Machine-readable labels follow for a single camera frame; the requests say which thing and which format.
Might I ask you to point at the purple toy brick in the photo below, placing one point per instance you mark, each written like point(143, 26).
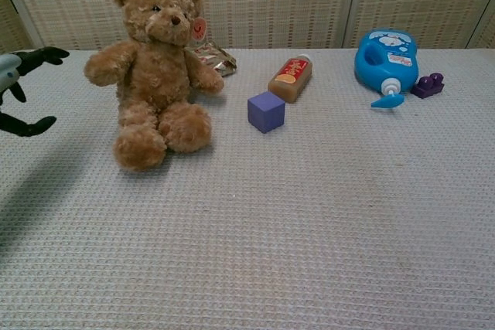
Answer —
point(427, 87)

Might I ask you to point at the purple foam cube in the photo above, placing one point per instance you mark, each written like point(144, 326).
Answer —
point(266, 113)

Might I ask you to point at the brown juice bottle red label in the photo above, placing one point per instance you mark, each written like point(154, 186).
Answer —
point(290, 80)

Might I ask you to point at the blue pump bottle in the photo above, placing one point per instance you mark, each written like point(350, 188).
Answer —
point(390, 63)

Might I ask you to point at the brown teddy bear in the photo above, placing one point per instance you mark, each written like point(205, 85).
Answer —
point(154, 86)

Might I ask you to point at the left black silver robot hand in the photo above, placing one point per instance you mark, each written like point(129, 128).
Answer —
point(9, 69)

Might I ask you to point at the white woven tablecloth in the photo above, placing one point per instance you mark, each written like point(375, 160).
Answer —
point(290, 222)

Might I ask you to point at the shiny snack packet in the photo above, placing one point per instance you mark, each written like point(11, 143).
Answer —
point(216, 60)

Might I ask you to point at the woven bamboo folding screen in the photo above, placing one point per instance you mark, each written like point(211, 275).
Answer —
point(278, 1)

